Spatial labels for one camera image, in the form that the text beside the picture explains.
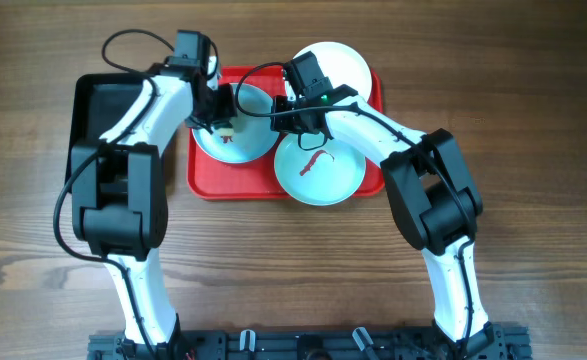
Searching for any green yellow sponge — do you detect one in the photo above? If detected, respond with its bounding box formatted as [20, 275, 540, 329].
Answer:
[214, 123, 235, 138]

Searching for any light blue plate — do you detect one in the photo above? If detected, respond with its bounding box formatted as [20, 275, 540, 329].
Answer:
[192, 84, 279, 164]

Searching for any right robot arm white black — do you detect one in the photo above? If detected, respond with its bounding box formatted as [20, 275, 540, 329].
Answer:
[271, 52, 489, 359]

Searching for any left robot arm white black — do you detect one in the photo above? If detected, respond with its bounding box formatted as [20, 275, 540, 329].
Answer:
[53, 30, 237, 359]

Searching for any red plastic tray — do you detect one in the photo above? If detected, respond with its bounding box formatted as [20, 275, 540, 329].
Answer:
[186, 66, 384, 200]

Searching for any black plastic tray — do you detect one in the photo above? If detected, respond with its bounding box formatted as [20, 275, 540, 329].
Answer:
[64, 73, 142, 181]

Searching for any light green plate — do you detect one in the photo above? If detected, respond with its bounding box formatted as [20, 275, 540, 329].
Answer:
[274, 134, 366, 206]

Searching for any white plate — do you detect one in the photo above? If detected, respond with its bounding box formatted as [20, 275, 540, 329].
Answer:
[295, 41, 373, 100]

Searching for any black mounting rail base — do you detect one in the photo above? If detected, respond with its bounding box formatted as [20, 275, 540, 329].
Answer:
[86, 324, 533, 360]

